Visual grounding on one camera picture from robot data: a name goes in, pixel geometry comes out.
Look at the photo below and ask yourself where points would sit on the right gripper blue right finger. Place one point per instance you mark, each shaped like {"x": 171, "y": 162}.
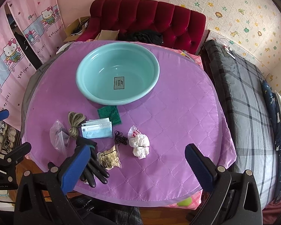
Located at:
{"x": 202, "y": 167}

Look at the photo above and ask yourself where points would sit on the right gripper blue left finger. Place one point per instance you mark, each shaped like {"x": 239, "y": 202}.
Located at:
{"x": 72, "y": 168}

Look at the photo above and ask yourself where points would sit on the black rubber gloves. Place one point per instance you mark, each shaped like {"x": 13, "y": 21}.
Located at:
{"x": 93, "y": 168}

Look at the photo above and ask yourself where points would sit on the clear plastic zip bag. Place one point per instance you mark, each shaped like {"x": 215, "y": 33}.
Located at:
{"x": 59, "y": 137}

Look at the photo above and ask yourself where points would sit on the gold foil snack packet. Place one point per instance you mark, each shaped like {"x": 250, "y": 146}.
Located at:
{"x": 109, "y": 159}

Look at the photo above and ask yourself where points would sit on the blue face mask stack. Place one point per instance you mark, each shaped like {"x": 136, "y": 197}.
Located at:
{"x": 98, "y": 128}

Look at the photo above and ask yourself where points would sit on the green scouring pad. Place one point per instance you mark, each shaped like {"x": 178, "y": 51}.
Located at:
{"x": 110, "y": 112}

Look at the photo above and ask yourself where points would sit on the white plastic bag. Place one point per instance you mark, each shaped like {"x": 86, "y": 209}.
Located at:
{"x": 139, "y": 142}

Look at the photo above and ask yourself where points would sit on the hello kitty pink curtain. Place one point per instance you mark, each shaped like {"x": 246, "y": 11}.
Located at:
{"x": 41, "y": 25}

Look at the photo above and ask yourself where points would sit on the purple quilted table cover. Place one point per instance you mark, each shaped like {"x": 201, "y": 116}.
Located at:
{"x": 182, "y": 108}

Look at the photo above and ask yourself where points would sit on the navy blue patterned pillow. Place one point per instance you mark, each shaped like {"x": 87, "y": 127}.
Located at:
{"x": 273, "y": 103}

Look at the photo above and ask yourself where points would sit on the grey plaid bed blanket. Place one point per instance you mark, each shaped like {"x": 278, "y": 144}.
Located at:
{"x": 238, "y": 86}

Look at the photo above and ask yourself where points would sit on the teal plastic basin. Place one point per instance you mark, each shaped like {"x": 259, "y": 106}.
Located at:
{"x": 117, "y": 73}

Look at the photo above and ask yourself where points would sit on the pink checkered under cloth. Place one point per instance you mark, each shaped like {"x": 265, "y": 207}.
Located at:
{"x": 194, "y": 58}

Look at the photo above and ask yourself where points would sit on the cardboard box on floor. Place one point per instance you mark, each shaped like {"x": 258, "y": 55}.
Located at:
{"x": 76, "y": 29}

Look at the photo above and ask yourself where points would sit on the cardboard box on sofa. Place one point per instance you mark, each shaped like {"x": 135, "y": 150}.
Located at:
{"x": 107, "y": 35}

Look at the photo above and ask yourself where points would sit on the red velvet tufted sofa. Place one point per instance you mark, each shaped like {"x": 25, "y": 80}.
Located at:
{"x": 180, "y": 27}

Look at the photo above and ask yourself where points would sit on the black clothing on sofa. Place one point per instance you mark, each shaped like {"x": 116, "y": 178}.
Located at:
{"x": 145, "y": 36}

